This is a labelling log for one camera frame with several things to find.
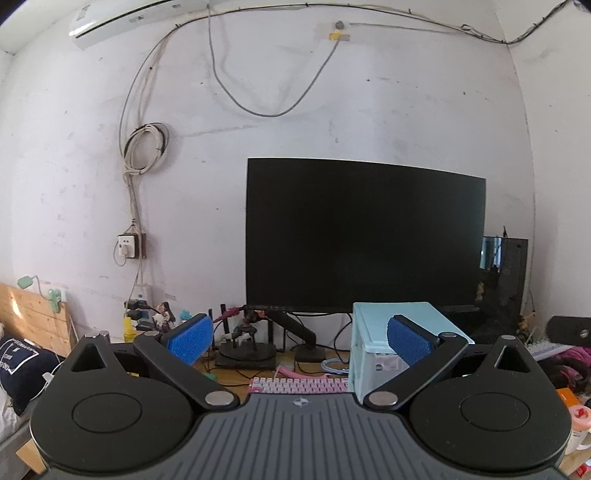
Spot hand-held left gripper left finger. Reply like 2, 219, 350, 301
65, 313, 242, 411

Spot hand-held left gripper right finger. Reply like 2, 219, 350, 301
362, 315, 539, 411

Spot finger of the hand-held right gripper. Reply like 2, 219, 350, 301
547, 316, 591, 350

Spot light blue box lid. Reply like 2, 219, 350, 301
348, 301, 475, 403

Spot pink cloth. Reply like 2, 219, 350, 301
554, 346, 591, 371

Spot white and blue keyboard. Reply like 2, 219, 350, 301
526, 339, 579, 361

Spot anime figurines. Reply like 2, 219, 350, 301
154, 301, 177, 332

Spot black headphones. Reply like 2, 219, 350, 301
537, 357, 583, 391

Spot white power strip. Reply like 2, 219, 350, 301
123, 283, 156, 325

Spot black computer case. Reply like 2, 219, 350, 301
443, 236, 530, 345

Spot pink keyboard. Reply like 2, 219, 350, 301
248, 376, 350, 397

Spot black computer monitor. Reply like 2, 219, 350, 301
246, 158, 487, 315

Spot green clip lamp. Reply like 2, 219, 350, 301
17, 274, 68, 320

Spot wooden headboard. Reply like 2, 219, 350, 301
0, 282, 75, 360

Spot navy printed pillow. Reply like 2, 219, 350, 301
0, 335, 66, 417

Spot white air conditioner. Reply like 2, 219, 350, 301
68, 0, 211, 51

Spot light blue cable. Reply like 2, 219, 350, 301
322, 359, 352, 378

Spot white wall socket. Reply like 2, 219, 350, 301
115, 232, 148, 262

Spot coiled white cable bundle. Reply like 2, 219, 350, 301
120, 122, 171, 177

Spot grey hanging wall cable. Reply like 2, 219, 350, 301
207, 9, 343, 117

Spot wall junction box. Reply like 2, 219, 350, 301
318, 20, 353, 44

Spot black ceiling edge cable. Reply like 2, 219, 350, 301
170, 2, 591, 45

